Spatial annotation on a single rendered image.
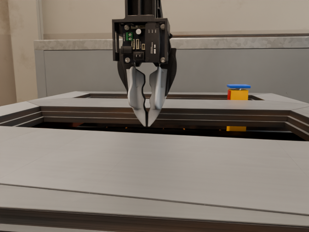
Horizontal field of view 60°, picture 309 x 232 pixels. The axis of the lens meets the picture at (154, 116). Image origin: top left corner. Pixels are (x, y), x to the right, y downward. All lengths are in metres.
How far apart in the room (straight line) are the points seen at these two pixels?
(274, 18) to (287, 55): 1.83
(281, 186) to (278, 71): 0.90
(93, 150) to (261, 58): 0.87
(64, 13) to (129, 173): 2.93
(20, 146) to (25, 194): 0.13
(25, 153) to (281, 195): 0.24
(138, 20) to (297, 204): 0.26
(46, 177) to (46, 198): 0.04
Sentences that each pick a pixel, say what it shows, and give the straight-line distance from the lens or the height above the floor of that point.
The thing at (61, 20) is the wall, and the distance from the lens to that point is 3.12.
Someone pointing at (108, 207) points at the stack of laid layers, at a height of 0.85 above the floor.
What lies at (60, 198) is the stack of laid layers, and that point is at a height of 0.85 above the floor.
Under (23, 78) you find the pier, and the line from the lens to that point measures 3.18.
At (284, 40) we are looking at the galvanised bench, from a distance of 1.11.
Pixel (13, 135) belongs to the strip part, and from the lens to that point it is 0.40.
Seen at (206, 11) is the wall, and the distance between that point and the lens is 2.84.
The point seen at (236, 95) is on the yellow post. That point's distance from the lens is 0.84.
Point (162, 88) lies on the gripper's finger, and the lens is 0.41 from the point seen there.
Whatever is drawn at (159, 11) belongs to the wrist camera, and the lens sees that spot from 0.42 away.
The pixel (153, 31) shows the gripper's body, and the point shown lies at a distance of 0.35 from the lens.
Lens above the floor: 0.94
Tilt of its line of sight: 10 degrees down
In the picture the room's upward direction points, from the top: straight up
